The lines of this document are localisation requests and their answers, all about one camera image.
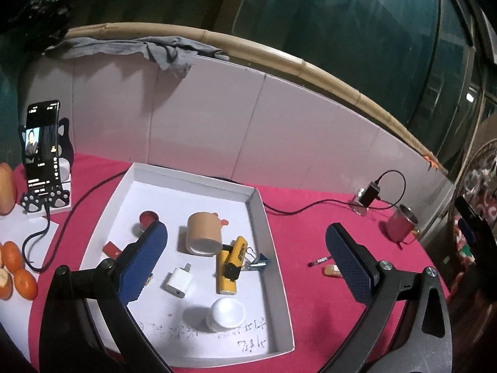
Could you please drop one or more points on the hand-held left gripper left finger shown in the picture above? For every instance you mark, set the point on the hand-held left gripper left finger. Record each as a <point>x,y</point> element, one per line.
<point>143,264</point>

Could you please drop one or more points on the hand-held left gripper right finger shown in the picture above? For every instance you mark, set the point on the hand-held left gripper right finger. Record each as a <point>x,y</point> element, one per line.
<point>349,264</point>

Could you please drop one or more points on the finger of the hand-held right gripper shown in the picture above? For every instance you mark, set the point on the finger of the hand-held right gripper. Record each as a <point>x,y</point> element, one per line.
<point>468,231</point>
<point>470,211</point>

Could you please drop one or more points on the red rectangular box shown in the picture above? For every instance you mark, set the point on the red rectangular box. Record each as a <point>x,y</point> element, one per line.
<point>111,249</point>

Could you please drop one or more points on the white plug charger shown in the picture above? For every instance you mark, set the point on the white plug charger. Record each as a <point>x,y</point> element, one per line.
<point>178,281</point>

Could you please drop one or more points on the dark red cylindrical can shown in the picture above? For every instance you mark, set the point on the dark red cylindrical can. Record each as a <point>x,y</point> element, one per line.
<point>147,219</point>

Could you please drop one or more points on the white shallow tray box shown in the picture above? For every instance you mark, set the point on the white shallow tray box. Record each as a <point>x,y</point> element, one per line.
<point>174,202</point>

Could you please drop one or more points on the blue binder clip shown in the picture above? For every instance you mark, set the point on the blue binder clip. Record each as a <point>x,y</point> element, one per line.
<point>261,260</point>

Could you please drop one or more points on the yellow lighter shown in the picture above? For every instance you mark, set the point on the yellow lighter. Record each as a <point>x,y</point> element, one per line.
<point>226,285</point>
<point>238,252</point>

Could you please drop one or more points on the small white dropper bottle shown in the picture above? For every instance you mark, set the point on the small white dropper bottle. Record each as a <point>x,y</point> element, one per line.
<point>333,270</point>

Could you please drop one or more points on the colourful cloth bundle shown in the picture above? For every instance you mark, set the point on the colourful cloth bundle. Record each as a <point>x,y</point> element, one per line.
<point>485,186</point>

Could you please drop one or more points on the black pen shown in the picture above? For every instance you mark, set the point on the black pen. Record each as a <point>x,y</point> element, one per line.
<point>319,261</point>

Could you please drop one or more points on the orange tape piece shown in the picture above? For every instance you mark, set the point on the orange tape piece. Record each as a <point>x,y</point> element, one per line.
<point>433,162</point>

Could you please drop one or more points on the pink metal mug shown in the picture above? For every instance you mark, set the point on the pink metal mug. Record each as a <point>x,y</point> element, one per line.
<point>400,225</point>

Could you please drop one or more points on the brown cardboard cylinder can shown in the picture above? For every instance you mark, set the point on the brown cardboard cylinder can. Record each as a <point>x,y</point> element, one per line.
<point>204,227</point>

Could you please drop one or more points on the black power adapter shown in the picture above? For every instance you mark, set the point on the black power adapter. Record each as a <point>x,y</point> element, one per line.
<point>370,194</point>

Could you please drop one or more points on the small red clip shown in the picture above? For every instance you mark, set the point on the small red clip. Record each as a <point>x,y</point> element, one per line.
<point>224,222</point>

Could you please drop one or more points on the orange tangerine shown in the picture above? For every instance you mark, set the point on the orange tangerine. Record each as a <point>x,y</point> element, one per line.
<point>13,256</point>
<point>25,284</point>

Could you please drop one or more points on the white paper sheet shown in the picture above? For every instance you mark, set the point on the white paper sheet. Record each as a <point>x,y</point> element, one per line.
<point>23,225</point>

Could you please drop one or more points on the partly peeled tangerine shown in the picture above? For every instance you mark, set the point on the partly peeled tangerine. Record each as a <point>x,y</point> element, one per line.
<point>4,283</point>

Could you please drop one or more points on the black and white phone stand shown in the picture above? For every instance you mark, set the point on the black and white phone stand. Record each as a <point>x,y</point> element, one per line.
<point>66,143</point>

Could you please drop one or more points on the white backboard panel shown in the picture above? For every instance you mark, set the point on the white backboard panel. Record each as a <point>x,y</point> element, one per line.
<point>202,124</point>

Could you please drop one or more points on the black smartphone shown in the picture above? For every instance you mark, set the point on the black smartphone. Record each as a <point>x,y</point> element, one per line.
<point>40,151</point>

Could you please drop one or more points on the tan oblong object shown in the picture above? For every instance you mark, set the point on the tan oblong object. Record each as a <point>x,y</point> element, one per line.
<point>7,190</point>

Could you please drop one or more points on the grey cloth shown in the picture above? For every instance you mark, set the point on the grey cloth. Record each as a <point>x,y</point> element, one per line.
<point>163,52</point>

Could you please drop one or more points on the bamboo pole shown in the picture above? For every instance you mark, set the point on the bamboo pole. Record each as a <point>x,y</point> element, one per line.
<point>271,60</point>

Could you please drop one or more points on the dark glass window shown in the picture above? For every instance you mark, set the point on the dark glass window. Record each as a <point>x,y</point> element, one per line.
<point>349,27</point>

